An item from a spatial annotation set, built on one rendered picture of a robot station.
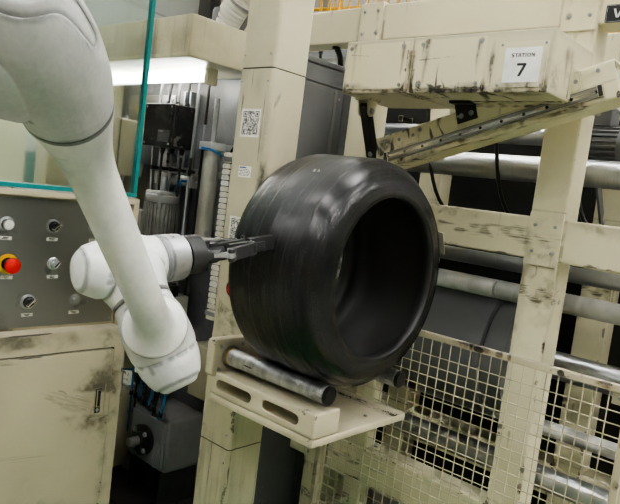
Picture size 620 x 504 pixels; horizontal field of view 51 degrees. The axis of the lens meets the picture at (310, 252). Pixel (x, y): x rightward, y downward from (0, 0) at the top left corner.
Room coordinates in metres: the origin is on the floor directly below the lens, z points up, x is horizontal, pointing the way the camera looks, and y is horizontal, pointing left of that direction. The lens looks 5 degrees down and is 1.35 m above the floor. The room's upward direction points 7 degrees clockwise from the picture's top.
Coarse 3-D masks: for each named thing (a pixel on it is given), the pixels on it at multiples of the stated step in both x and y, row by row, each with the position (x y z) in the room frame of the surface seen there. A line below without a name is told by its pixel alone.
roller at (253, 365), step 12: (228, 360) 1.62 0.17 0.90; (240, 360) 1.60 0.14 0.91; (252, 360) 1.58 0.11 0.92; (264, 360) 1.57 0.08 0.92; (252, 372) 1.57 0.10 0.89; (264, 372) 1.54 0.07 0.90; (276, 372) 1.51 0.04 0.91; (288, 372) 1.50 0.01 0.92; (276, 384) 1.52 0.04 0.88; (288, 384) 1.48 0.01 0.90; (300, 384) 1.46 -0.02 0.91; (312, 384) 1.44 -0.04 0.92; (324, 384) 1.43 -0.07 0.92; (312, 396) 1.43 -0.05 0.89; (324, 396) 1.41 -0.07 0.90
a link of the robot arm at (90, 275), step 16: (144, 240) 1.12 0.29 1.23; (160, 240) 1.15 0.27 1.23; (80, 256) 1.05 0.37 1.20; (96, 256) 1.05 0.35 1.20; (160, 256) 1.13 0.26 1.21; (80, 272) 1.05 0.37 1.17; (96, 272) 1.04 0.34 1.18; (160, 272) 1.10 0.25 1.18; (80, 288) 1.05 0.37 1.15; (96, 288) 1.05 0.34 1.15; (112, 288) 1.06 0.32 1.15; (112, 304) 1.07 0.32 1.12
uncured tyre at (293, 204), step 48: (288, 192) 1.45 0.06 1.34; (336, 192) 1.40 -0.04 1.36; (384, 192) 1.48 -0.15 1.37; (288, 240) 1.37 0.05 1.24; (336, 240) 1.37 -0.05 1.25; (384, 240) 1.84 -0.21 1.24; (432, 240) 1.65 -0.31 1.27; (240, 288) 1.45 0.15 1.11; (288, 288) 1.35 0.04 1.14; (336, 288) 1.84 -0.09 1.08; (384, 288) 1.83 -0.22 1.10; (432, 288) 1.68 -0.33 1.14; (288, 336) 1.38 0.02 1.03; (336, 336) 1.40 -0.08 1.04; (384, 336) 1.73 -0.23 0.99; (336, 384) 1.48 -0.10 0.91
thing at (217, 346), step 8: (224, 336) 1.66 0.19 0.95; (232, 336) 1.67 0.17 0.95; (240, 336) 1.68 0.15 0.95; (208, 344) 1.62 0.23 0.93; (216, 344) 1.61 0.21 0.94; (224, 344) 1.63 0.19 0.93; (232, 344) 1.65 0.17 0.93; (240, 344) 1.67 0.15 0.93; (248, 344) 1.70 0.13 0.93; (208, 352) 1.62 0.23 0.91; (216, 352) 1.62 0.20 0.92; (224, 352) 1.63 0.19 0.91; (248, 352) 1.70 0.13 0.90; (256, 352) 1.72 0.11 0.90; (208, 360) 1.62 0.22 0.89; (216, 360) 1.62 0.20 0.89; (224, 360) 1.63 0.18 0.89; (208, 368) 1.62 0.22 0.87; (216, 368) 1.62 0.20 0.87; (224, 368) 1.64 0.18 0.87; (232, 368) 1.66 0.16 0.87
